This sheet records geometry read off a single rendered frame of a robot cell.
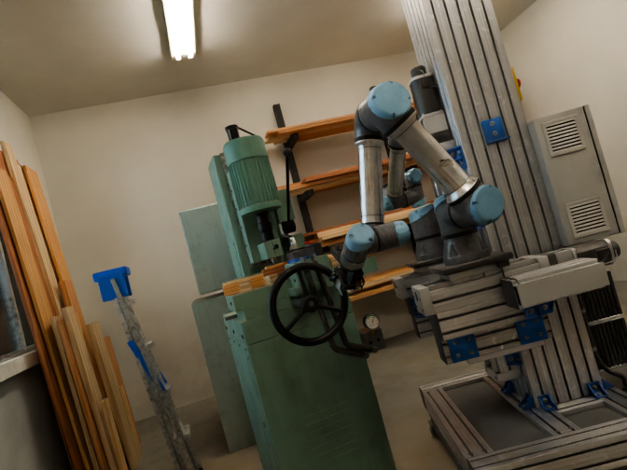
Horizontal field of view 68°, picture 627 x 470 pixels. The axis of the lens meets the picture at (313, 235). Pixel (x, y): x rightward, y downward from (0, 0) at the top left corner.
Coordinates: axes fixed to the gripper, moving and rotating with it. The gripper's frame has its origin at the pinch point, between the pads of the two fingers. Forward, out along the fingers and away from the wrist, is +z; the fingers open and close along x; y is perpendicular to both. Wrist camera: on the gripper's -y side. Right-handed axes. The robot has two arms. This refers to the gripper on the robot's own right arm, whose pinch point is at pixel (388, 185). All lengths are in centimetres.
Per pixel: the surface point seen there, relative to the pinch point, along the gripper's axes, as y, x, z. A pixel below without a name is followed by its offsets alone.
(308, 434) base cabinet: 78, -100, -70
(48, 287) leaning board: -24, -204, 73
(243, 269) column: 12, -96, -36
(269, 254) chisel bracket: 10, -86, -58
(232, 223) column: -9, -93, -36
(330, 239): 18, -10, 128
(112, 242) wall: -51, -176, 175
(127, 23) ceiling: -161, -98, 56
